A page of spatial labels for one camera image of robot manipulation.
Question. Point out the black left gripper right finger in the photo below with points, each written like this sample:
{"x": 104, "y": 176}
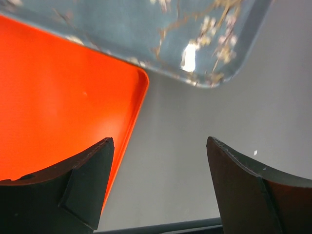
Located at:
{"x": 254, "y": 198}

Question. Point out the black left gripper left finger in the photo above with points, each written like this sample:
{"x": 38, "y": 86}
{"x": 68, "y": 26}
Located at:
{"x": 64, "y": 198}

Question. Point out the orange box lid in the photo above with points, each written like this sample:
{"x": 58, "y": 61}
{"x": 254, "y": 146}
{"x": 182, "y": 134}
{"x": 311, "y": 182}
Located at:
{"x": 58, "y": 98}

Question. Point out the blue floral serving tray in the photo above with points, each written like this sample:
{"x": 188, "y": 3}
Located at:
{"x": 203, "y": 43}

